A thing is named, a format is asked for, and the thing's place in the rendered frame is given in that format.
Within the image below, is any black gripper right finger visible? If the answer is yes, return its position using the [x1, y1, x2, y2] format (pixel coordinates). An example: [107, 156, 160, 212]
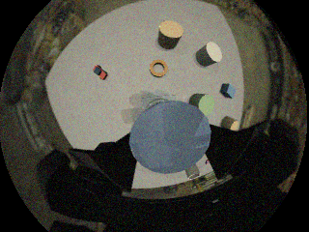
[205, 121, 267, 181]

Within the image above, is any small red toy car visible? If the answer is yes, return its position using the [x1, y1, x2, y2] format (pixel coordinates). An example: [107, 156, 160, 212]
[93, 65, 108, 80]

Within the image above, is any dark green cylinder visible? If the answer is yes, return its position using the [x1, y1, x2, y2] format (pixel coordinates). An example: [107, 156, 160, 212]
[189, 93, 215, 116]

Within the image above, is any brown ring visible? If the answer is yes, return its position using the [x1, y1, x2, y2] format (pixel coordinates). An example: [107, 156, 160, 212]
[150, 59, 169, 77]

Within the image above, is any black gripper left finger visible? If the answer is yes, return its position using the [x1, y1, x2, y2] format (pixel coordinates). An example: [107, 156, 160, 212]
[69, 132, 138, 193]

